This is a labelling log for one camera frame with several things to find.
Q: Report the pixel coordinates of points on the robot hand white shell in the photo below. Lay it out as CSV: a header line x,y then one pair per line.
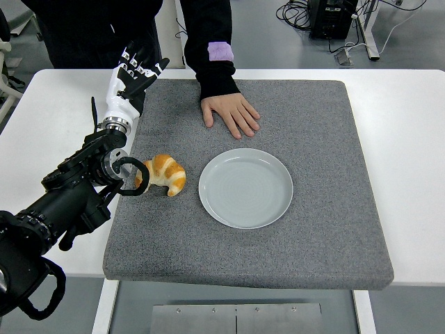
x,y
120,104

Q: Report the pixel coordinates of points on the white square post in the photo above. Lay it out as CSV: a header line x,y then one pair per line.
x,y
179,52

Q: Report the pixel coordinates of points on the white desk leg with foot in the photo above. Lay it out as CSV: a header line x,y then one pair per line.
x,y
369,31

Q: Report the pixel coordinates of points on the grey metal plate with screws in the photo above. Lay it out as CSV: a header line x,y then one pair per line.
x,y
236,318

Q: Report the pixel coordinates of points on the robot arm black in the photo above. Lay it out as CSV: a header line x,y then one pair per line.
x,y
52,208

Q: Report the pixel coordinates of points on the black computer case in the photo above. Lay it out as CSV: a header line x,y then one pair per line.
x,y
330,19

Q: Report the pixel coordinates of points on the person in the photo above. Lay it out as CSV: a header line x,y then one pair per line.
x,y
90,28

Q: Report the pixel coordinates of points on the grey floor socket box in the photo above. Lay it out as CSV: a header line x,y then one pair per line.
x,y
344,57

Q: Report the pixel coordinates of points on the white cabinet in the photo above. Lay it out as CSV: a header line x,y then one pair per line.
x,y
169,35

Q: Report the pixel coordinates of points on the person's hand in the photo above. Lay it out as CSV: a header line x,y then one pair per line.
x,y
229,111

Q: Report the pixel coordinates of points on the grey felt mat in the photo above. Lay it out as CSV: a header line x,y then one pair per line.
x,y
278,121

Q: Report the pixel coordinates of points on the golden croissant bread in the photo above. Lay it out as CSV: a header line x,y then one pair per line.
x,y
167,170

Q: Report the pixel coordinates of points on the pale grey round plate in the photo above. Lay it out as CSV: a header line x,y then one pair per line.
x,y
245,189

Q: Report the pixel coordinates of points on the person's forearm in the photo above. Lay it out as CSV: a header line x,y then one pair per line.
x,y
212,41

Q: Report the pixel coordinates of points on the white table leg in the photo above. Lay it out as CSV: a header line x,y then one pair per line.
x,y
104,306
365,313

